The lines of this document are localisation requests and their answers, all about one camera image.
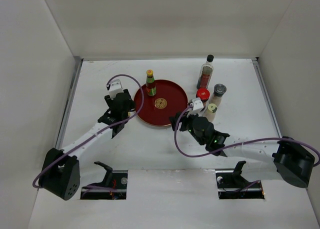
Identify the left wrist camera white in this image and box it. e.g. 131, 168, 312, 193
106, 79, 124, 100

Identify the green label chili sauce bottle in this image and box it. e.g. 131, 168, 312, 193
145, 69, 156, 97

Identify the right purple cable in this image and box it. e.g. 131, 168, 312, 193
174, 105, 320, 193

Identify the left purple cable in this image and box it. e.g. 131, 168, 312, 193
32, 74, 145, 193

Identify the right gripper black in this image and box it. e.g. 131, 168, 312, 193
169, 108, 205, 145

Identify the red lid sauce jar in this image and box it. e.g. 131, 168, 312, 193
196, 88, 211, 101

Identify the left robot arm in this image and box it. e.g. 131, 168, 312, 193
33, 89, 135, 201

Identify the grey lid salt grinder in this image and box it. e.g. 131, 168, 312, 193
208, 83, 227, 107

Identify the tall dark vinegar bottle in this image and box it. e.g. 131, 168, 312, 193
196, 54, 214, 89

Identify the purple cable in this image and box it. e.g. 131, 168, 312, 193
174, 105, 320, 193
32, 74, 145, 193

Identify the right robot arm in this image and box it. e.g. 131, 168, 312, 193
169, 112, 318, 188

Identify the red round tray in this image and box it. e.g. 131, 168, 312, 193
134, 79, 188, 127

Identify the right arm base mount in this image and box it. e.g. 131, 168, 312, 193
215, 161, 265, 200

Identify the green lid spice shaker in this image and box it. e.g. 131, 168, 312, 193
203, 103, 218, 122

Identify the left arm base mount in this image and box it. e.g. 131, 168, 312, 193
80, 161, 129, 201

